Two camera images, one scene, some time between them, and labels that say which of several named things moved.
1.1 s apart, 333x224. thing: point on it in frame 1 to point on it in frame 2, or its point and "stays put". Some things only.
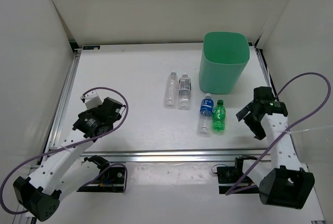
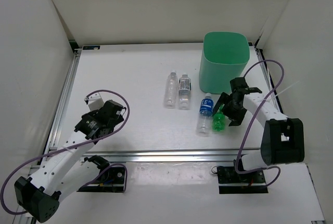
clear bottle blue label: (205, 120) stays put
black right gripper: (257, 129) to (237, 118)
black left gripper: (92, 111) stays put
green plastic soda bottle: (218, 117) stays put
